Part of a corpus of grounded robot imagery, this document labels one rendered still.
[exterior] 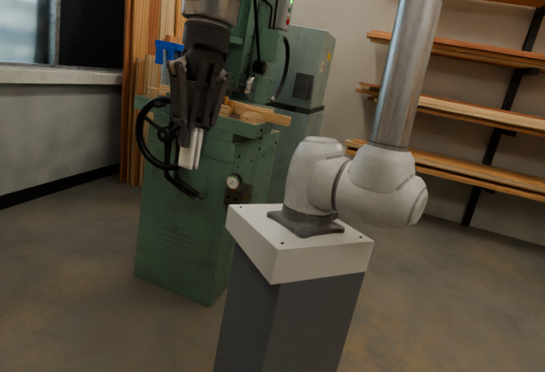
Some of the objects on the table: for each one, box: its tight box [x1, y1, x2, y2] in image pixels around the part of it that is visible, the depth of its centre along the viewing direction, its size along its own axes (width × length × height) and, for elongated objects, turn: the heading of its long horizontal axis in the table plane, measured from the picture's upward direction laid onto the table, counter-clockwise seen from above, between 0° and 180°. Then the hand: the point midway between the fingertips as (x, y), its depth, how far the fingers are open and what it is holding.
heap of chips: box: [236, 111, 265, 124], centre depth 158 cm, size 9×14×4 cm, turn 126°
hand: (190, 147), depth 63 cm, fingers closed
